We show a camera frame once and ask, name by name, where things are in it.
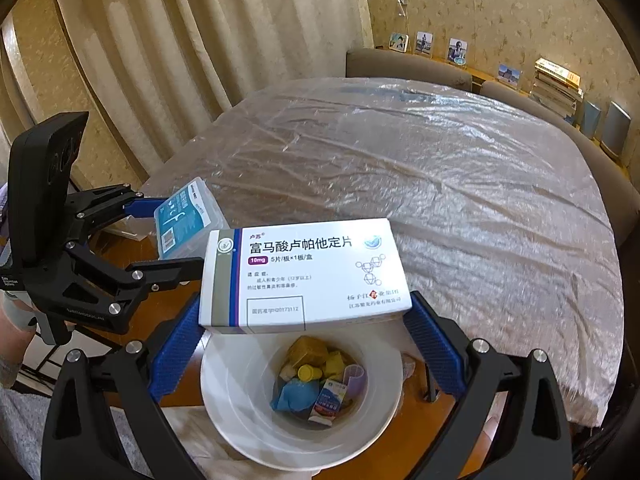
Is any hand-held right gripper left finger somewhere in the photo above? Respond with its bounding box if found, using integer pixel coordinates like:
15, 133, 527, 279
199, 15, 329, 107
40, 292, 206, 480

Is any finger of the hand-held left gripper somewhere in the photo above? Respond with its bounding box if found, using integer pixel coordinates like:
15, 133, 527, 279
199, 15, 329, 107
60, 242, 206, 336
65, 184, 168, 246

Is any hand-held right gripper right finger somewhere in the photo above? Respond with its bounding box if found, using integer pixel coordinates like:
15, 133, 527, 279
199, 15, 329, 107
402, 290, 573, 480

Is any clear plastic box teal label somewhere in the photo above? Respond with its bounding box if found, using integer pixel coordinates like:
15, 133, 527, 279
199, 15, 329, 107
153, 176, 231, 261

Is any white plastic bin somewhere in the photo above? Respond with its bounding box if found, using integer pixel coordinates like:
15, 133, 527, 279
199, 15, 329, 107
200, 317, 403, 480

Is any yellow wrapper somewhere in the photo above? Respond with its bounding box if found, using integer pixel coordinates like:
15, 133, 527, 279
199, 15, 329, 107
322, 350, 351, 381

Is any blue wrapper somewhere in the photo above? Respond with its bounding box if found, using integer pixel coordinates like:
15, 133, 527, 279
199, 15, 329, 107
271, 377, 321, 413

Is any white and blue medicine box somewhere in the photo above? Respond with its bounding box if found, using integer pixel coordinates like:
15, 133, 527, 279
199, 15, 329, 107
198, 218, 413, 336

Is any person's left forearm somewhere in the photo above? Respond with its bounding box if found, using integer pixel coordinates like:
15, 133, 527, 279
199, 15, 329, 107
0, 292, 38, 391

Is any beige curtain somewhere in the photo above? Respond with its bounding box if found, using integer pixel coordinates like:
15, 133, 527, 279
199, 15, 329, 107
0, 0, 371, 201

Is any grey clothing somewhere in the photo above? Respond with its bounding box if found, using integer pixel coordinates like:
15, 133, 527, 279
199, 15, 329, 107
0, 385, 51, 480

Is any wooden ledge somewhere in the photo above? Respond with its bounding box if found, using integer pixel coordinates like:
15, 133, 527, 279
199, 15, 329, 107
445, 57, 640, 176

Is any light blue book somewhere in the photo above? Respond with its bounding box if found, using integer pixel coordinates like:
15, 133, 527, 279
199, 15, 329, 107
582, 100, 602, 141

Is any stack of books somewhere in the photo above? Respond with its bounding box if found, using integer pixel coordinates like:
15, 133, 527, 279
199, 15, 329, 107
530, 57, 585, 123

